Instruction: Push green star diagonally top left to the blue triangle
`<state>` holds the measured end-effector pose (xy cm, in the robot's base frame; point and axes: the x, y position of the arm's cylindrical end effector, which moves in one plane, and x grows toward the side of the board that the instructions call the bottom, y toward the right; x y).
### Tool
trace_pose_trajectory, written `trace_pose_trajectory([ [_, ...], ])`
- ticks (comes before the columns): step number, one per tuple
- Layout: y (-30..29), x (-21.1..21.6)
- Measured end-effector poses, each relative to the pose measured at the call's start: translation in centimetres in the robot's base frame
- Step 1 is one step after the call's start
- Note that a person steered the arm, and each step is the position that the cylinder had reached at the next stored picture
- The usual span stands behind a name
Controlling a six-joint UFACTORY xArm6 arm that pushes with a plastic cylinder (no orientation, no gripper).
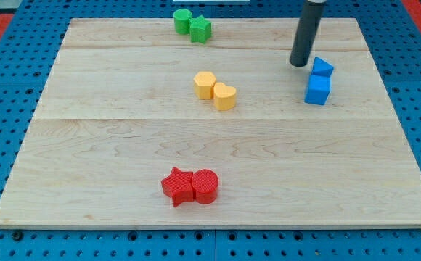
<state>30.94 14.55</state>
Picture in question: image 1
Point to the red star block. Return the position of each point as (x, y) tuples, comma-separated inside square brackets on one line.
[(178, 186)]

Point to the green star block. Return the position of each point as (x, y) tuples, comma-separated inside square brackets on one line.
[(200, 29)]

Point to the blue triangle block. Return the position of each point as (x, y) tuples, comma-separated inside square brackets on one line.
[(321, 68)]

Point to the yellow heart block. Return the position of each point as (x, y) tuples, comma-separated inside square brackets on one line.
[(224, 97)]

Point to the yellow hexagon block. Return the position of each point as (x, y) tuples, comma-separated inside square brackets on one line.
[(203, 83)]

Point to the red cylinder block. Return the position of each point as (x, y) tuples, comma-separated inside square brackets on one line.
[(205, 186)]

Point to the light wooden board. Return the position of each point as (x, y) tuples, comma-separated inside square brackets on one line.
[(118, 112)]

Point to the blue cube block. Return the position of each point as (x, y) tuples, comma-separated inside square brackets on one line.
[(317, 90)]

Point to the green cylinder block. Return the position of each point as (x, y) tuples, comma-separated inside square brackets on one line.
[(181, 18)]

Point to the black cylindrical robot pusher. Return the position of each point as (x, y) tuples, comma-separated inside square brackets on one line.
[(305, 34)]

